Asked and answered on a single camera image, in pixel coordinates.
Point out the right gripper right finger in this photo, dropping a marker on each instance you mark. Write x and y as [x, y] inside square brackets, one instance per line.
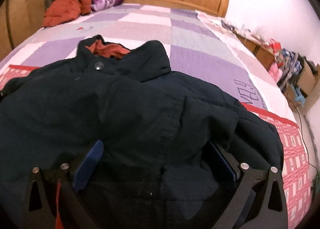
[256, 197]

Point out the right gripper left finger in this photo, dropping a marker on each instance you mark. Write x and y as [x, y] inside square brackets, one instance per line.
[51, 198]

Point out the dark navy jacket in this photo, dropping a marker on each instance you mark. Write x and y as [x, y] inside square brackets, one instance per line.
[125, 123]

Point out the pile of clothes clutter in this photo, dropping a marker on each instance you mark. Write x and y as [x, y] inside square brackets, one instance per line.
[285, 66]

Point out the red checkered blanket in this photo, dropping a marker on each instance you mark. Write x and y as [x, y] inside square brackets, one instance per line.
[292, 156]

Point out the cardboard box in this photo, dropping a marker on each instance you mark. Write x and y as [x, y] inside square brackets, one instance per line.
[302, 90]

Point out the wooden nightstand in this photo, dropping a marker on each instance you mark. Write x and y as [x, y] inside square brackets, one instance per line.
[262, 54]

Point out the purple pink patchwork bedsheet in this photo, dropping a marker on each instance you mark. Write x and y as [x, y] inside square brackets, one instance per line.
[195, 43]

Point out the wooden wardrobe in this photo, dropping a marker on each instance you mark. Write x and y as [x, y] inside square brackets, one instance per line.
[19, 20]

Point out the orange padded jacket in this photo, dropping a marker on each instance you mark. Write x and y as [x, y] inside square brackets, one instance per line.
[63, 11]

